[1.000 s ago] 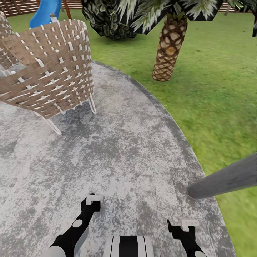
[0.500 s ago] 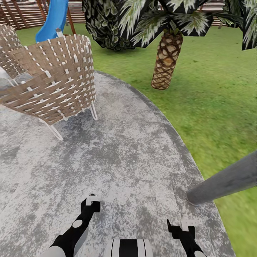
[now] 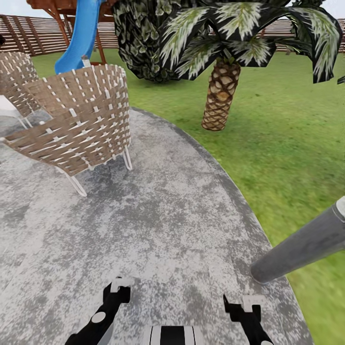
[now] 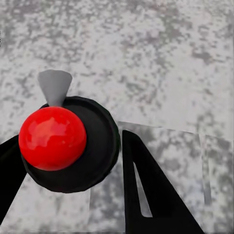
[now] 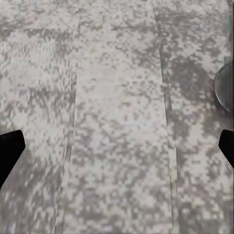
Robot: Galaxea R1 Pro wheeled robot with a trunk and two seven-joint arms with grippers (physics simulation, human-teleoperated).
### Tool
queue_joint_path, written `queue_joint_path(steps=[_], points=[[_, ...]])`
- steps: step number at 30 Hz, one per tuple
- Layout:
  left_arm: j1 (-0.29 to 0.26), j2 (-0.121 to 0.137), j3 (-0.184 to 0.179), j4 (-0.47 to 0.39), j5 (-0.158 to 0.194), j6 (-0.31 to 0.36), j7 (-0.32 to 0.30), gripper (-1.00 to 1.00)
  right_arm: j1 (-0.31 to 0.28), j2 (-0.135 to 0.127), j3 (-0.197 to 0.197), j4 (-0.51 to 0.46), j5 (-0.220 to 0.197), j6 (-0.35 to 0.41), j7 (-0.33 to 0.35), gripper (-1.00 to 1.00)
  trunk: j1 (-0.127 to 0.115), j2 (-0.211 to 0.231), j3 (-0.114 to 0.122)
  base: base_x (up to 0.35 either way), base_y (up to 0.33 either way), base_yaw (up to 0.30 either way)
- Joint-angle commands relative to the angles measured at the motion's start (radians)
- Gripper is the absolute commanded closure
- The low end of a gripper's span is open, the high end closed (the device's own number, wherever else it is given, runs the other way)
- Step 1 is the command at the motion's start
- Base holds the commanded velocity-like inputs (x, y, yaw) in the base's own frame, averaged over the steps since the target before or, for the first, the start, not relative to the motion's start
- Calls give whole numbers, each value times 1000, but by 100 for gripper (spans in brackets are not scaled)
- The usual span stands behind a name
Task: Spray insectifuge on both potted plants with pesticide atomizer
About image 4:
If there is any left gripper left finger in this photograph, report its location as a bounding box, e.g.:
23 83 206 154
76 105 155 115
0 134 27 225

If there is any insectifuge atomizer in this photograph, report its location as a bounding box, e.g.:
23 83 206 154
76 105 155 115
19 70 121 194

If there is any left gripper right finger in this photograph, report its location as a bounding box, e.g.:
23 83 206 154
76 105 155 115
121 130 204 234

